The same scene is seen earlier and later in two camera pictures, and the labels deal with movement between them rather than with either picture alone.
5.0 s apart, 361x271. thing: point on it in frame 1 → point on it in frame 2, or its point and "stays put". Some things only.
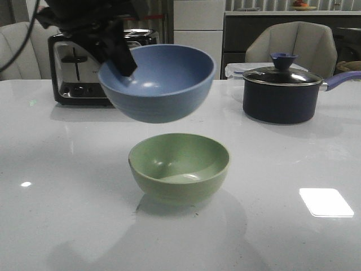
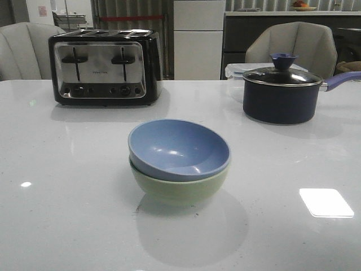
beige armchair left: x=34 y=61 stays put
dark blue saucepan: x=288 y=104 stays put
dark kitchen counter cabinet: x=346 y=30 stays put
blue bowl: x=170 y=81 → x=177 y=149
